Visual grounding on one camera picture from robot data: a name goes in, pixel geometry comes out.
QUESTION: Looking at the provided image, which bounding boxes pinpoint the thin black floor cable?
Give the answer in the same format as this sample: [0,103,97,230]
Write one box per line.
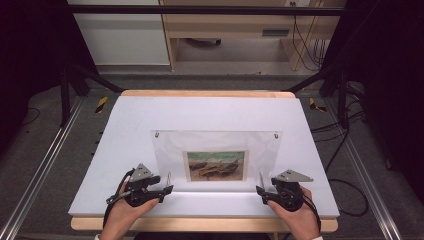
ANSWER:
[20,106,41,127]

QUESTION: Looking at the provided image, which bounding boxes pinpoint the clear acrylic photo frame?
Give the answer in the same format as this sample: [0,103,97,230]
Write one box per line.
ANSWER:
[150,129,284,194]

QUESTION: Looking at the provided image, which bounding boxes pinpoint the white cabinet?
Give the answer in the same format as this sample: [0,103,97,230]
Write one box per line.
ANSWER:
[67,0,171,66]

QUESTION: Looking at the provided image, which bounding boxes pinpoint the black curtain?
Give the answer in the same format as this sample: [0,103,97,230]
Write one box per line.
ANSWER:
[0,0,98,154]
[329,0,424,196]

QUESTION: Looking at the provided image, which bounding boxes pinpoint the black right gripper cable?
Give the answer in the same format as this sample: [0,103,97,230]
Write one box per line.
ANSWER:
[301,194,322,232]

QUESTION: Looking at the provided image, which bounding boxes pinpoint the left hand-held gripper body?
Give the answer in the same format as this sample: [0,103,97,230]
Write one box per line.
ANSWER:
[105,163,161,208]

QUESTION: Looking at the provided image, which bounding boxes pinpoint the person's left hand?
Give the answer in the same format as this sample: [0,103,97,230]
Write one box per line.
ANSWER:
[99,184,160,240]

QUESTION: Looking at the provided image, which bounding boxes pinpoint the painted boats photo print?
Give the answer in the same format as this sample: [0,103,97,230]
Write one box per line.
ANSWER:
[182,149,250,183]

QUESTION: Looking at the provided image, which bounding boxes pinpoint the person's dark clothing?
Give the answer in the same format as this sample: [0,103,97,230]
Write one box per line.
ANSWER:
[133,232,272,240]

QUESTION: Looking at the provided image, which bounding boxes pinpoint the wooden table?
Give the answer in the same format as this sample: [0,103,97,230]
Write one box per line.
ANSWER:
[70,89,339,234]

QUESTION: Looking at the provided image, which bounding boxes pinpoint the black hanging cables bundle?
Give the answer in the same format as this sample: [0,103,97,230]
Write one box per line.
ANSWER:
[292,2,330,72]

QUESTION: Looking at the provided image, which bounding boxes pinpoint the person's right hand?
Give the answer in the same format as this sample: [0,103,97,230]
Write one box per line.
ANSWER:
[267,186,320,240]

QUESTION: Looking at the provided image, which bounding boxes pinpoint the light wooden desk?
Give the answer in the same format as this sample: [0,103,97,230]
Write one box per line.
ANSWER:
[159,0,348,72]

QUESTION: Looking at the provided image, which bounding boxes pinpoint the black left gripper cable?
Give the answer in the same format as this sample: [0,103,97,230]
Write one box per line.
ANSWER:
[102,169,135,229]

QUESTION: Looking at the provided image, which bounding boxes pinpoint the aluminium floor rail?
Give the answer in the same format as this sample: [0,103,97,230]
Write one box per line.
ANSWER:
[324,98,403,240]
[0,96,85,240]

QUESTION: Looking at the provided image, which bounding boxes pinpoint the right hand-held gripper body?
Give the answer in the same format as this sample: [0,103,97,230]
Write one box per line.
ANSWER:
[274,169,314,212]

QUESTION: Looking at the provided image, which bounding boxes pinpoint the black horizontal frame bar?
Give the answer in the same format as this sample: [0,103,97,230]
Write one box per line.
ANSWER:
[66,4,348,16]

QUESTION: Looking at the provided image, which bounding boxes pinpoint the yellow black tape marker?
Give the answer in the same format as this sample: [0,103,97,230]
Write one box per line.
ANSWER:
[308,97,328,113]
[95,96,109,114]

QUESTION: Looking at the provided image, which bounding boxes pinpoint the black metal stand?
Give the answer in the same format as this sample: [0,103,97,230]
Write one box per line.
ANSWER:
[285,63,352,130]
[59,64,125,128]

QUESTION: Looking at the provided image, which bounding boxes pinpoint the white foam board mat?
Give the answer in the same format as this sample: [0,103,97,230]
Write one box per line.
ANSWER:
[68,96,340,219]

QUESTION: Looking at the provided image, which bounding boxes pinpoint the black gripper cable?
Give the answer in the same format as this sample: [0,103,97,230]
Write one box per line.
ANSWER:
[301,194,322,232]
[102,169,135,229]

